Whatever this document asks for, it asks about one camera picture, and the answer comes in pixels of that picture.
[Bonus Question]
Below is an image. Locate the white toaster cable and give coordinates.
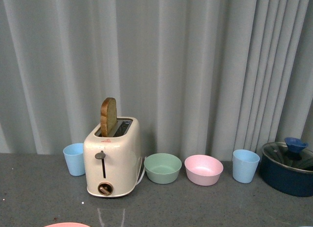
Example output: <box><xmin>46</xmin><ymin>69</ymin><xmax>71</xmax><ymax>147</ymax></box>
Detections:
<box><xmin>135</xmin><ymin>156</ymin><xmax>147</xmax><ymax>186</ymax></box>

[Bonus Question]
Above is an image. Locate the light blue cup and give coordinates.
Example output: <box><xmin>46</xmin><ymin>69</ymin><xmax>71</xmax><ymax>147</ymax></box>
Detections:
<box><xmin>63</xmin><ymin>143</ymin><xmax>85</xmax><ymax>176</ymax></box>
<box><xmin>232</xmin><ymin>149</ymin><xmax>260</xmax><ymax>183</ymax></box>

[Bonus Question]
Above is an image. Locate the light blue cup right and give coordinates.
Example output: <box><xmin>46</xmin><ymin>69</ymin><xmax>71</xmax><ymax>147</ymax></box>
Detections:
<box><xmin>232</xmin><ymin>149</ymin><xmax>260</xmax><ymax>183</ymax></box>

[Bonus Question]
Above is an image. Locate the grey curtain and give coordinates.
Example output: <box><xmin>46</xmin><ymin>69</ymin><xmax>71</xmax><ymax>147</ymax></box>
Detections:
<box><xmin>0</xmin><ymin>0</ymin><xmax>313</xmax><ymax>160</ymax></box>

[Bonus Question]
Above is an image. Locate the pink bowl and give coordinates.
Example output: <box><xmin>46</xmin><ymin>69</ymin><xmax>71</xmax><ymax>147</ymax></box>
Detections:
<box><xmin>184</xmin><ymin>155</ymin><xmax>224</xmax><ymax>186</ymax></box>

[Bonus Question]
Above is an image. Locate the cream two-slot toaster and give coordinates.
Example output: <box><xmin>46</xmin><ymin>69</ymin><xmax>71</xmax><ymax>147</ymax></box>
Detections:
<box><xmin>83</xmin><ymin>117</ymin><xmax>143</xmax><ymax>198</ymax></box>

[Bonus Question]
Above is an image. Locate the brown toast slice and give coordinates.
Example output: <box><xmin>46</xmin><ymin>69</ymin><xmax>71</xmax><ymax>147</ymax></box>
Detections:
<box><xmin>100</xmin><ymin>97</ymin><xmax>117</xmax><ymax>137</ymax></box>

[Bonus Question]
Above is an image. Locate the light blue cup left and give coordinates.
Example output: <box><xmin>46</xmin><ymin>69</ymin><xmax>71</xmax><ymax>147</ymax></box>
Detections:
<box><xmin>63</xmin><ymin>143</ymin><xmax>85</xmax><ymax>176</ymax></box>

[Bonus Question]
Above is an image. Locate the glass lid blue knob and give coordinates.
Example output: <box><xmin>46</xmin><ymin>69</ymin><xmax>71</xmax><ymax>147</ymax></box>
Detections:
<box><xmin>261</xmin><ymin>137</ymin><xmax>313</xmax><ymax>174</ymax></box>

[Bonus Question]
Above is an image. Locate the pink plate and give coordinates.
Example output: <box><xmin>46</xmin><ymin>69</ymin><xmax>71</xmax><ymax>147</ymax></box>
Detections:
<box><xmin>44</xmin><ymin>222</ymin><xmax>89</xmax><ymax>227</ymax></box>

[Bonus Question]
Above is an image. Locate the green bowl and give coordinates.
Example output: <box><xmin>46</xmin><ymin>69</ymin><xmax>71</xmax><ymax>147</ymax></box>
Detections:
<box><xmin>144</xmin><ymin>153</ymin><xmax>182</xmax><ymax>184</ymax></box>

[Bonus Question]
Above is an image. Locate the dark blue pot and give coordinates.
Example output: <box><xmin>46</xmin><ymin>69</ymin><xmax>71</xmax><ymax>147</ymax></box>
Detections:
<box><xmin>260</xmin><ymin>154</ymin><xmax>313</xmax><ymax>197</ymax></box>

